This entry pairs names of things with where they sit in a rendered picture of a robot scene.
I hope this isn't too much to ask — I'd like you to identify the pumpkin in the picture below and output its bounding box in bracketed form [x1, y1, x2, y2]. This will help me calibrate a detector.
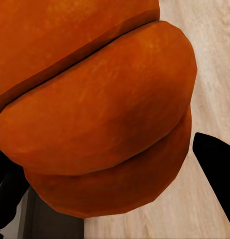
[0, 0, 198, 219]

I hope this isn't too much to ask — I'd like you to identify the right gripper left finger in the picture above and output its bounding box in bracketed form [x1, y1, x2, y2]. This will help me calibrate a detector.
[0, 151, 13, 185]

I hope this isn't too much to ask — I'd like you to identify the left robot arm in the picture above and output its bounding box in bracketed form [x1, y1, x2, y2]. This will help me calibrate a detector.
[0, 163, 30, 239]

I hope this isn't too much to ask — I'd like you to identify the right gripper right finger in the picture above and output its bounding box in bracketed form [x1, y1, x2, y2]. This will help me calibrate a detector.
[193, 132, 230, 221]

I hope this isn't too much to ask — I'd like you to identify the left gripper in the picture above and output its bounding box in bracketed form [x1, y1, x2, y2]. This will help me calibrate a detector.
[1, 163, 30, 196]

